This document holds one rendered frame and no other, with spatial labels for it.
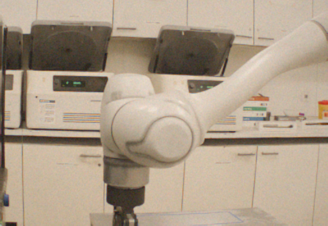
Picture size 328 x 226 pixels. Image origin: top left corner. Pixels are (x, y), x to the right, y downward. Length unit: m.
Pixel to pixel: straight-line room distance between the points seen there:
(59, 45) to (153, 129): 2.87
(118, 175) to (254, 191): 2.76
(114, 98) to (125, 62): 3.02
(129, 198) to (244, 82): 0.30
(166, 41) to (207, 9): 0.38
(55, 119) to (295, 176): 1.70
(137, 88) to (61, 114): 2.36
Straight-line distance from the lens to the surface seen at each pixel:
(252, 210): 1.90
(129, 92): 1.00
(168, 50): 3.79
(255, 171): 3.71
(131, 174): 1.02
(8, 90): 3.33
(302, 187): 3.91
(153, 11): 3.72
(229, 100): 0.93
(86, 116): 3.37
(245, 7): 3.94
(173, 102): 0.87
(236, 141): 3.66
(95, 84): 3.39
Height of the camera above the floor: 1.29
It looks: 3 degrees down
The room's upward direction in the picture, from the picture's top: 2 degrees clockwise
